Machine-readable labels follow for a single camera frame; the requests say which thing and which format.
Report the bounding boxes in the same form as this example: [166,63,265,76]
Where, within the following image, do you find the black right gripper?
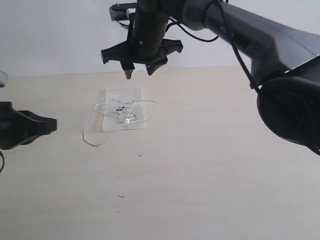
[101,37,183,80]

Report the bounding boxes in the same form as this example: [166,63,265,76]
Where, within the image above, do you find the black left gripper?
[0,101,57,150]

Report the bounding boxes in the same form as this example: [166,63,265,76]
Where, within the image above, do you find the white wired earphones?
[82,96,159,147]

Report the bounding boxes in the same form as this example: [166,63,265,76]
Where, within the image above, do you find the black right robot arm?
[101,0,320,154]

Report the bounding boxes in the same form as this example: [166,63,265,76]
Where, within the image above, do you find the clear plastic hinged case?
[98,87,145,132]

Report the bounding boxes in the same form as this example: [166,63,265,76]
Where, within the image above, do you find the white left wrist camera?
[0,70,8,88]

